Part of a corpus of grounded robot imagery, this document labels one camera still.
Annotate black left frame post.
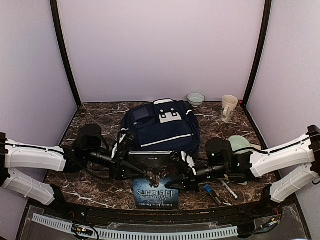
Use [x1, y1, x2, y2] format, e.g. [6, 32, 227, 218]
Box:
[49, 0, 82, 108]

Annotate dark blue novel book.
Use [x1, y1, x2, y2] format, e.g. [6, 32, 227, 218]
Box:
[128, 151, 179, 210]

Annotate white marker pen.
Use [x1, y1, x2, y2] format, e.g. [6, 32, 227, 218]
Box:
[218, 178, 239, 200]

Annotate grey slotted cable duct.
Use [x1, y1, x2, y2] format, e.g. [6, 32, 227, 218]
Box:
[31, 213, 239, 240]

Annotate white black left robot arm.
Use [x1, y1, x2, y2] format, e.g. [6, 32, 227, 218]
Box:
[0, 124, 144, 218]

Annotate cream ceramic mug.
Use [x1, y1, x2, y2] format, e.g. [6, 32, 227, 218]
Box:
[220, 95, 239, 123]

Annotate navy blue student backpack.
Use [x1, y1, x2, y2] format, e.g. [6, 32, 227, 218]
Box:
[121, 99, 201, 157]

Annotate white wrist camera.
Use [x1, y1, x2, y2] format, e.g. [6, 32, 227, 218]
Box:
[111, 133, 135, 161]
[177, 151, 197, 176]

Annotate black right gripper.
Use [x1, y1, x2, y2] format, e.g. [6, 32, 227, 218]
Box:
[164, 161, 229, 193]

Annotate celadon bowl at back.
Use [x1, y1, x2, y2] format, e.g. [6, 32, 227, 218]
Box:
[187, 92, 206, 108]

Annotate celadon bowl on plate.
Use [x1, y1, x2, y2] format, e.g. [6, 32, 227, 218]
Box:
[228, 135, 251, 155]

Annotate black frame post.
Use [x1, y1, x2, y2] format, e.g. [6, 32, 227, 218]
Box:
[49, 0, 82, 108]
[242, 0, 272, 106]

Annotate black marker blue cap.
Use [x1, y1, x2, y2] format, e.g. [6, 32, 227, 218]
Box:
[203, 184, 223, 206]

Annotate black right frame post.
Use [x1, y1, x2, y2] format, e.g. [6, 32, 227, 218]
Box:
[242, 0, 272, 106]

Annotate square floral plate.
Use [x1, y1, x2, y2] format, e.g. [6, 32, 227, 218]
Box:
[250, 143, 262, 150]

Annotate yellow highlighter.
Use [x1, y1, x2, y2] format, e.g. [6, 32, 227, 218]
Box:
[223, 175, 248, 186]

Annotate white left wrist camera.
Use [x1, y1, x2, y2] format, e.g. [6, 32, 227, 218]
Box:
[111, 133, 135, 161]

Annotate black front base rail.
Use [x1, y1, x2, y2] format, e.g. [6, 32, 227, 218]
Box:
[27, 193, 301, 228]

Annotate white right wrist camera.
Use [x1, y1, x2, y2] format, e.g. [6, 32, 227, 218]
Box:
[177, 151, 197, 176]

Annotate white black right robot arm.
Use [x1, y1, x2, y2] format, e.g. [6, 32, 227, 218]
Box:
[165, 125, 320, 217]

